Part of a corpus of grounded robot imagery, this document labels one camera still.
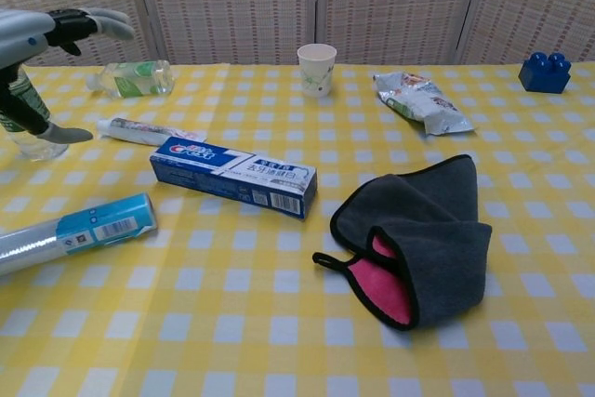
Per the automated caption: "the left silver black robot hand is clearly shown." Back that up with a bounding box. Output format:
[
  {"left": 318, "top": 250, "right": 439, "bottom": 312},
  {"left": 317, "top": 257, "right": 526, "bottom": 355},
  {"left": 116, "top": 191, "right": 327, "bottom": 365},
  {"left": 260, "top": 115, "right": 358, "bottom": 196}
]
[{"left": 0, "top": 7, "right": 137, "bottom": 144}]

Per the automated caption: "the white toothpaste tube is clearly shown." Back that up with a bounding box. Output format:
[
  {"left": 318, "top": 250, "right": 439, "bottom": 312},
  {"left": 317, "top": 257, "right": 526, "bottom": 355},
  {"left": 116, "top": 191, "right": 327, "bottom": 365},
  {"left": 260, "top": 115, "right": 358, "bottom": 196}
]
[{"left": 96, "top": 117, "right": 208, "bottom": 148}]

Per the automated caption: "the blue toothpaste box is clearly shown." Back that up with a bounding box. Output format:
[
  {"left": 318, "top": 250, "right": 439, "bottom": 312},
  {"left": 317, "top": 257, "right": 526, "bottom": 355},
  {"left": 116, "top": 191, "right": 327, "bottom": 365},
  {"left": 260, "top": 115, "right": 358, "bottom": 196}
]
[{"left": 149, "top": 135, "right": 319, "bottom": 221}]

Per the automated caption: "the green label water bottle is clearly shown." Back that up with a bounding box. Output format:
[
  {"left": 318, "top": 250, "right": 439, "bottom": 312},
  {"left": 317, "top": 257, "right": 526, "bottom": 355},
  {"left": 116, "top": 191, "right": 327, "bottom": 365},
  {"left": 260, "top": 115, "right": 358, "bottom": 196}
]
[{"left": 0, "top": 64, "right": 70, "bottom": 163}]

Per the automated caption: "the clear bottle light green label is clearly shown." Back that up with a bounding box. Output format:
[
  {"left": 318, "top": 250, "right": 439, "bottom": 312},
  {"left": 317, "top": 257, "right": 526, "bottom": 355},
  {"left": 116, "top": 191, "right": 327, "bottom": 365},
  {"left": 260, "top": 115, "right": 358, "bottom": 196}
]
[{"left": 86, "top": 60, "right": 176, "bottom": 99}]

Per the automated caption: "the cling film roll blue label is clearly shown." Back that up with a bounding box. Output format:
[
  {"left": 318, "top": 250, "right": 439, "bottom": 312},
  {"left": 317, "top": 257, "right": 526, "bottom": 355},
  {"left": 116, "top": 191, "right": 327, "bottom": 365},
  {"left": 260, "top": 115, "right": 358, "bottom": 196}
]
[{"left": 0, "top": 192, "right": 159, "bottom": 278}]

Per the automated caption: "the woven folding screen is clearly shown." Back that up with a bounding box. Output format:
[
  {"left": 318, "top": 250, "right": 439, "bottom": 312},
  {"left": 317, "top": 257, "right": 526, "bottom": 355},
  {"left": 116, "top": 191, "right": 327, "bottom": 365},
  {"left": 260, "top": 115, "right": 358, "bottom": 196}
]
[{"left": 0, "top": 0, "right": 595, "bottom": 68}]

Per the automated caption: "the white paper cup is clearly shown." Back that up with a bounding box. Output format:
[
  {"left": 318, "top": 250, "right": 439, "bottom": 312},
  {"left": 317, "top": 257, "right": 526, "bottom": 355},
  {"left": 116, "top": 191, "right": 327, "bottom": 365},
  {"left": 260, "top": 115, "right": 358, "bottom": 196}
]
[{"left": 297, "top": 43, "right": 337, "bottom": 99}]

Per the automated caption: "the yellow checked tablecloth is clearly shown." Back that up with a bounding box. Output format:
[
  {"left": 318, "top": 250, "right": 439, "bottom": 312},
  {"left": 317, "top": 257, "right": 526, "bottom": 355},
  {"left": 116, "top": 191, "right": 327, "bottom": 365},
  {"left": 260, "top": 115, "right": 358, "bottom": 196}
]
[{"left": 0, "top": 61, "right": 595, "bottom": 397}]

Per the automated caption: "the crumpled silver snack bag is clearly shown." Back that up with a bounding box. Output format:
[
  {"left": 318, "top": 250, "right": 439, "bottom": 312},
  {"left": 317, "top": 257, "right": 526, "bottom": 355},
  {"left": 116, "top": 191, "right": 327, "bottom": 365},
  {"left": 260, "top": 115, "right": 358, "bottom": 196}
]
[{"left": 372, "top": 70, "right": 476, "bottom": 138}]

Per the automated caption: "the grey and pink towel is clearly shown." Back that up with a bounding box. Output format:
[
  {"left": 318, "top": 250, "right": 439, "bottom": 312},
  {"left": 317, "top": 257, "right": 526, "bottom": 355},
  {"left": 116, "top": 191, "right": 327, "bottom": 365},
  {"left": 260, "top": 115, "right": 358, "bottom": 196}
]
[{"left": 311, "top": 153, "right": 494, "bottom": 333}]

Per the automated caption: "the blue toy building block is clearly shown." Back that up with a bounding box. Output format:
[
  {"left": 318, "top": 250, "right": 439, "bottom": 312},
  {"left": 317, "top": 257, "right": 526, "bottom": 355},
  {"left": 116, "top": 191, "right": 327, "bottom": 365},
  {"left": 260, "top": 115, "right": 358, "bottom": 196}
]
[{"left": 518, "top": 50, "right": 573, "bottom": 94}]

